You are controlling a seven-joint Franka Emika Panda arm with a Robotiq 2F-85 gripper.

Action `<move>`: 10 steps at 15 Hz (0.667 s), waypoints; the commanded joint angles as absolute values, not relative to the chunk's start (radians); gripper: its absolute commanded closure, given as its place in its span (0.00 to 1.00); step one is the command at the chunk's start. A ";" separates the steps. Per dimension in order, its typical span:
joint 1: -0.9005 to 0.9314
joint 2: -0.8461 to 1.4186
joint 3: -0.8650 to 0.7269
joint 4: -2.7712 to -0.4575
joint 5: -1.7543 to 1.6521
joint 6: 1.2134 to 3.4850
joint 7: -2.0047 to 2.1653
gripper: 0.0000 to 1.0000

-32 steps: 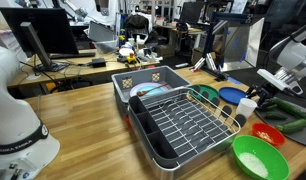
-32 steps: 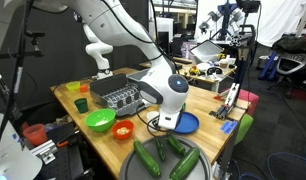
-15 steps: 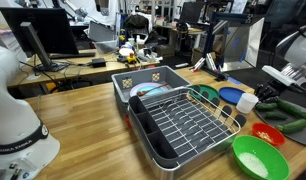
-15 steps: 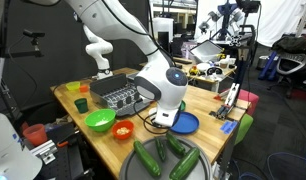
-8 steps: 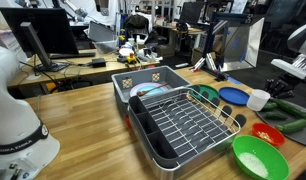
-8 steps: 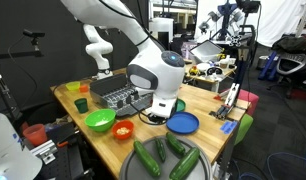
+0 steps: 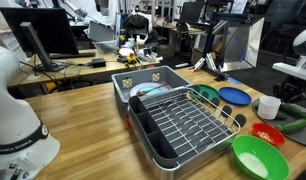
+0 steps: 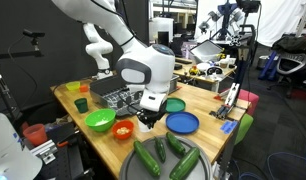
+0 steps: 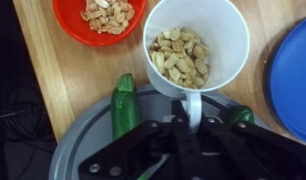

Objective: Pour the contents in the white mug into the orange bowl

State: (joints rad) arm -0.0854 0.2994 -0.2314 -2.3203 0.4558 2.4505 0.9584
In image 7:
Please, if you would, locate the grey plastic bin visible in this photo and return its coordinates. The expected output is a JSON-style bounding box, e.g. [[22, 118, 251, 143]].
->
[[110, 65, 193, 116]]

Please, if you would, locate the white board panel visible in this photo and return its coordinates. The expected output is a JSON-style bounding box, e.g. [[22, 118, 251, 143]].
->
[[222, 16, 266, 73]]

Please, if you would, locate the dark backpack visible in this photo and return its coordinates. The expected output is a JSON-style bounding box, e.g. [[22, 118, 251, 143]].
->
[[123, 13, 151, 36]]

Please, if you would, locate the large green bowl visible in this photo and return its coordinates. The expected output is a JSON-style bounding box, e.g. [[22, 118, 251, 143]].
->
[[231, 134, 291, 180]]

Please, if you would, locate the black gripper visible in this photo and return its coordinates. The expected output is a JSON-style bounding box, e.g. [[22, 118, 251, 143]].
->
[[274, 75, 306, 104]]

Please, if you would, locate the wooden office desk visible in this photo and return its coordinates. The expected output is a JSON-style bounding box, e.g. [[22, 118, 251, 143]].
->
[[7, 49, 161, 89]]

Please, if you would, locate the peanuts pile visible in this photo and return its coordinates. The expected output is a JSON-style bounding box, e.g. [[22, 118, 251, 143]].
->
[[258, 131, 275, 143]]

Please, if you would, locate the metal wire dish rack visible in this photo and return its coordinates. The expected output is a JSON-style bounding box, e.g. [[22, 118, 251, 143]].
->
[[138, 86, 243, 159]]

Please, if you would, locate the lilac plate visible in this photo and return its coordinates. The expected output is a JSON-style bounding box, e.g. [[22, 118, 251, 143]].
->
[[129, 81, 170, 98]]

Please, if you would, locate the white rice pile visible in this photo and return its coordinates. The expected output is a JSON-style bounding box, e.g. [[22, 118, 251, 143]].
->
[[238, 151, 270, 179]]

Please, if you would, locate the dark monitor screen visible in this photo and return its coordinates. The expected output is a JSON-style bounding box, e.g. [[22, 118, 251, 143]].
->
[[178, 1, 206, 25]]

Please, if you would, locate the white plastic mug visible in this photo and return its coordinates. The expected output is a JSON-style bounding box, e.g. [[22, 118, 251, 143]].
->
[[257, 95, 282, 121]]

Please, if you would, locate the light blue plate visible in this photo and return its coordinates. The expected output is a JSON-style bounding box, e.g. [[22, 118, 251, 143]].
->
[[136, 85, 162, 97]]

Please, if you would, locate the grey dish drainer tray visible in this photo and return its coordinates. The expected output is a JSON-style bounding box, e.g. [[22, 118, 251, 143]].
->
[[127, 84, 244, 180]]

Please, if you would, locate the black keyboard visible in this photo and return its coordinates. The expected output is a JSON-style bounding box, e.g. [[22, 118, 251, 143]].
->
[[48, 51, 97, 61]]

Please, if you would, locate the black white headset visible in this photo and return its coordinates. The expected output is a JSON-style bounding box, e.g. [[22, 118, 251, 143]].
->
[[138, 47, 156, 63]]

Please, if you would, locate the grey round tray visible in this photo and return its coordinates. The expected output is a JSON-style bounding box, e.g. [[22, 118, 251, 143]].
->
[[252, 96, 306, 149]]

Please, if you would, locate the grey remote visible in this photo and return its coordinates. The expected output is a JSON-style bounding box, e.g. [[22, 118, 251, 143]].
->
[[174, 62, 191, 69]]

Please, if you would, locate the brown wooden spoon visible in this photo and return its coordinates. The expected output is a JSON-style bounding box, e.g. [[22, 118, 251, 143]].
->
[[136, 82, 170, 98]]

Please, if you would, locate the green plate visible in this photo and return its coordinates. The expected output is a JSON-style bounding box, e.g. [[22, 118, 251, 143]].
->
[[188, 83, 221, 103]]

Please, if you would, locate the black computer monitor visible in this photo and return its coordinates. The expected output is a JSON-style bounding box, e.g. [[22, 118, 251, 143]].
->
[[0, 7, 80, 73]]

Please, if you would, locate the white bowl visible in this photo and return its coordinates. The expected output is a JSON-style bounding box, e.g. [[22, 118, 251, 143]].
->
[[118, 47, 135, 58]]

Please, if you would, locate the blue tape piece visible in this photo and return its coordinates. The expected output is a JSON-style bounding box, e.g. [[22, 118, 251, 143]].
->
[[227, 76, 245, 86]]

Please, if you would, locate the small orange bowl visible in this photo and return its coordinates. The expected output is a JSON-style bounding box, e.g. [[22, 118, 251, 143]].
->
[[251, 122, 287, 147]]

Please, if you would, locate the black power brick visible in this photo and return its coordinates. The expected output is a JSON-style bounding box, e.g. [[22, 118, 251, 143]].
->
[[91, 57, 108, 68]]

